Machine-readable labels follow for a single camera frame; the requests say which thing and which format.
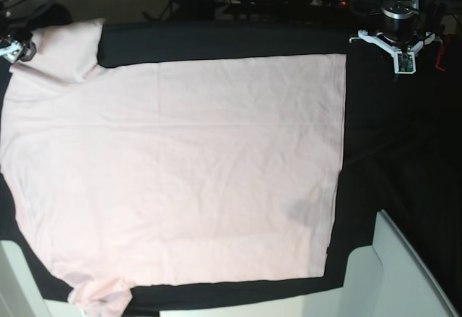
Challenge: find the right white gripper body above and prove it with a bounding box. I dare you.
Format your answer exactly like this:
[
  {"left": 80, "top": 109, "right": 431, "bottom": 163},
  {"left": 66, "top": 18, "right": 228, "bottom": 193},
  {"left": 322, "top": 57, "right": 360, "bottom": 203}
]
[{"left": 1, "top": 40, "right": 35, "bottom": 61}]

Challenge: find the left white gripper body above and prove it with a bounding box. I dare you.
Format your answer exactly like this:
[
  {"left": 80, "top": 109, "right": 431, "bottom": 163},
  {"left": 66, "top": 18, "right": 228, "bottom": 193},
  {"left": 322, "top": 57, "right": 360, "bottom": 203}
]
[{"left": 349, "top": 30, "right": 437, "bottom": 74}]

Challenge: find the pink T-shirt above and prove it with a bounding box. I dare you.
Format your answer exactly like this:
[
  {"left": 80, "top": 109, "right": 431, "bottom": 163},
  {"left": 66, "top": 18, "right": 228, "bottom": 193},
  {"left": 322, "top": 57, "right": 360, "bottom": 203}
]
[{"left": 1, "top": 19, "right": 347, "bottom": 316}]

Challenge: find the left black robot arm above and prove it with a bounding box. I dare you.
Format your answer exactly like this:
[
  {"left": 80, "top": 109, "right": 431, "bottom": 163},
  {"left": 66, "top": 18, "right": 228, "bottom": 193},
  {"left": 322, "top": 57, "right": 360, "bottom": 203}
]
[{"left": 349, "top": 0, "right": 436, "bottom": 76}]

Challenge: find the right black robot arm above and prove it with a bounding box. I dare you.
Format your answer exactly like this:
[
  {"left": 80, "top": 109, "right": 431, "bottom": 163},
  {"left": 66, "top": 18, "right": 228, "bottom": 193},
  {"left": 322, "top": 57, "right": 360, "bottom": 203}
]
[{"left": 1, "top": 0, "right": 56, "bottom": 64}]

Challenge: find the red clamp right edge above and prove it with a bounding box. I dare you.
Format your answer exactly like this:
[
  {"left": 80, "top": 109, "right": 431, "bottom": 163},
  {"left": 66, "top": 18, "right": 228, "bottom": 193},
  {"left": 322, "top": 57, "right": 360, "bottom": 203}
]
[{"left": 435, "top": 35, "right": 452, "bottom": 72}]

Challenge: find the black table cloth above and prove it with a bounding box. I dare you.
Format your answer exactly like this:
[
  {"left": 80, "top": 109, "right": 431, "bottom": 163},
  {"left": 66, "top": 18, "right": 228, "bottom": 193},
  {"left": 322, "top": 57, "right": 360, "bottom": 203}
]
[{"left": 0, "top": 20, "right": 462, "bottom": 313}]

